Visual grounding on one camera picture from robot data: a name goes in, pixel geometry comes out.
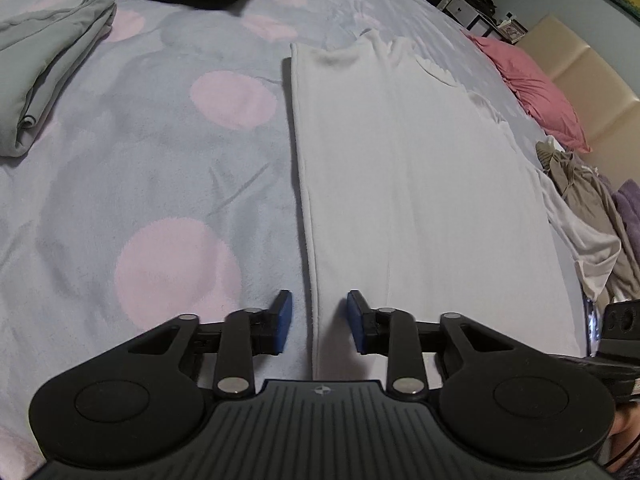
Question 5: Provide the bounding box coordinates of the person's right forearm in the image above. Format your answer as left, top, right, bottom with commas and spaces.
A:
612, 402, 640, 448

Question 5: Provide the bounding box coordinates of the white garment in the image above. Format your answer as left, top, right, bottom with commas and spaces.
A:
290, 29, 588, 381

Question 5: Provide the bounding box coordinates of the beige garment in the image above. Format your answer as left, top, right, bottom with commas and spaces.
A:
536, 136, 640, 306

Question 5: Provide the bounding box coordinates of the white nightstand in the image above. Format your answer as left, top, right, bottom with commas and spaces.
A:
437, 0, 501, 38

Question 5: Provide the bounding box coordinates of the grey folded garment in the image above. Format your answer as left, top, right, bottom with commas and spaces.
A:
0, 0, 118, 158

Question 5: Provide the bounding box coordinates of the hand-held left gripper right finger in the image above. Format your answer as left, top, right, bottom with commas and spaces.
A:
347, 290, 521, 396

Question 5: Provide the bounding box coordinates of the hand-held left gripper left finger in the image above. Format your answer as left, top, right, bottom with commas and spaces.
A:
120, 290, 294, 396

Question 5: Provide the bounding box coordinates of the black cable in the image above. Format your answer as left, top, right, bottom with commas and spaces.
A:
607, 427, 640, 468

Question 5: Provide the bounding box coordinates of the polka dot blanket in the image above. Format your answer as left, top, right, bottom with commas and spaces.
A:
0, 0, 596, 461

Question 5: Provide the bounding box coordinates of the pink pillow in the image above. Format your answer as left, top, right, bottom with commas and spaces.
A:
462, 30, 592, 153

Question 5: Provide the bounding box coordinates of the purple fleece cloth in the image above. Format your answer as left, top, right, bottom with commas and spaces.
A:
597, 175, 640, 261

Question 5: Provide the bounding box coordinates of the beige padded headboard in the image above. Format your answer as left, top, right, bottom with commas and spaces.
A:
515, 15, 640, 181

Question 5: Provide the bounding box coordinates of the off-white cloth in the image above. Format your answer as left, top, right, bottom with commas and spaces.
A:
537, 170, 622, 303

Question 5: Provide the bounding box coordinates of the photo frame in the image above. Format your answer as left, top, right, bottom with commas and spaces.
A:
500, 19, 526, 43

